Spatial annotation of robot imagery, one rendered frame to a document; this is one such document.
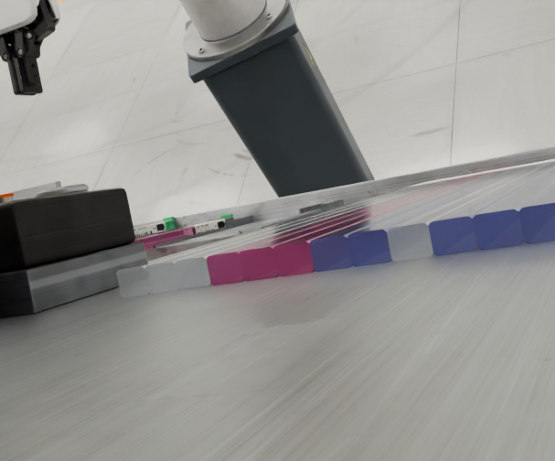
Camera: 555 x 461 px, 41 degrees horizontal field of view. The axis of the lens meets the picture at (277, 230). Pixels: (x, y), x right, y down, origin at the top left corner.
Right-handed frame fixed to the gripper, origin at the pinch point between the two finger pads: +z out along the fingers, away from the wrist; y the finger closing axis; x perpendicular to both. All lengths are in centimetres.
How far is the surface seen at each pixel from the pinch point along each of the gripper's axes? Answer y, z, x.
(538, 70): -43, 1, -135
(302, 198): -29.2, 19.9, -6.1
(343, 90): 12, -7, -143
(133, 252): -40, 20, 39
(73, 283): -40, 21, 43
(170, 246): -24.3, 21.6, 12.9
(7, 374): -49, 22, 55
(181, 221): -13.4, 20.0, -6.1
